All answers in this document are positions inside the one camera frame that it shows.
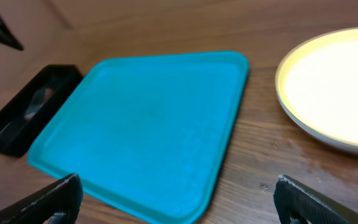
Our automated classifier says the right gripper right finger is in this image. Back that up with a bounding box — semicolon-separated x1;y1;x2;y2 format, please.
273;175;358;224

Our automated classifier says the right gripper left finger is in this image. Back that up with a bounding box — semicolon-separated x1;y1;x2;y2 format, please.
0;173;83;224

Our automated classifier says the pink white plate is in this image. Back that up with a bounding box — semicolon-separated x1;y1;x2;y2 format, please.
276;94;358;155

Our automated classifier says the yellow green plate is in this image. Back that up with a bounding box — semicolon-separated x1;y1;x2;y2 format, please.
275;27;358;146

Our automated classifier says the red sponge with dark scourer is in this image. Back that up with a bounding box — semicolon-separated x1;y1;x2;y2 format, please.
24;87;55;121

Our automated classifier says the black rectangular tray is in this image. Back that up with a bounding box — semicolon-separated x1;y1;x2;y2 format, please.
0;65;83;157

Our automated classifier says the teal plastic serving tray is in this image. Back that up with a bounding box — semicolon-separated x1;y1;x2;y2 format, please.
27;51;249;223

